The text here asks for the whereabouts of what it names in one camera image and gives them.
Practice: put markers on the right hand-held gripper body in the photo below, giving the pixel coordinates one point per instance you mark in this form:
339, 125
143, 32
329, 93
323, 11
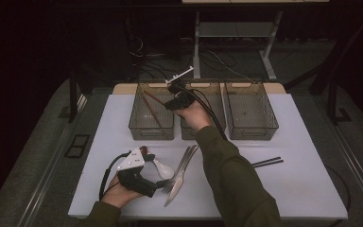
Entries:
184, 99

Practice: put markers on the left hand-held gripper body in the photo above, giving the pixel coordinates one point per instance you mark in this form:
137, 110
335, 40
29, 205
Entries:
135, 183

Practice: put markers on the brown wooden spoon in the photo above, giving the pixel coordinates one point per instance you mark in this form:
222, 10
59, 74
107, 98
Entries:
144, 150

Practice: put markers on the white ceramic spoon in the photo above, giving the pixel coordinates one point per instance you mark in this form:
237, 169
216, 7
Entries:
165, 170

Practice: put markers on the brown wooden chopstick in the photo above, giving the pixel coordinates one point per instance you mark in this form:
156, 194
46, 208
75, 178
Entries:
154, 97
152, 111

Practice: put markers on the smoky clear plastic bin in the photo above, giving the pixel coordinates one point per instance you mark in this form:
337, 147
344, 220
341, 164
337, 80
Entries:
212, 94
148, 126
250, 110

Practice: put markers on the person's right hand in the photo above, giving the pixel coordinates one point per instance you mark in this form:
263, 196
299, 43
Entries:
197, 115

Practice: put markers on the person's left hand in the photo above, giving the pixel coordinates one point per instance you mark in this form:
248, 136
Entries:
119, 195

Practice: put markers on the silver metal knife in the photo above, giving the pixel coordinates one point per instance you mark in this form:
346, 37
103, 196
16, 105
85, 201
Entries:
176, 186

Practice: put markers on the silver metal fork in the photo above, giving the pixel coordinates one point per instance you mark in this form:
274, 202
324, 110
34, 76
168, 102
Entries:
179, 170

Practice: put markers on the black metal stand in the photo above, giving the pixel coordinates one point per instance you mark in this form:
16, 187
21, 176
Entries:
73, 101
332, 101

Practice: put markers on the white table board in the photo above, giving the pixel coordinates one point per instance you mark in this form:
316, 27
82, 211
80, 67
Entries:
296, 189

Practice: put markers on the white metal desk frame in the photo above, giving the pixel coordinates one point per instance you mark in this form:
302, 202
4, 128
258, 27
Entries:
197, 50

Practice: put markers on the black double floor frame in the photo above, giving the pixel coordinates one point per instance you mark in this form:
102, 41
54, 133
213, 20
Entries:
77, 145

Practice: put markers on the metal floor rail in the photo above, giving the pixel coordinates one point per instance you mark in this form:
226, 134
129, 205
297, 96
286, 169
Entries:
44, 186
356, 170

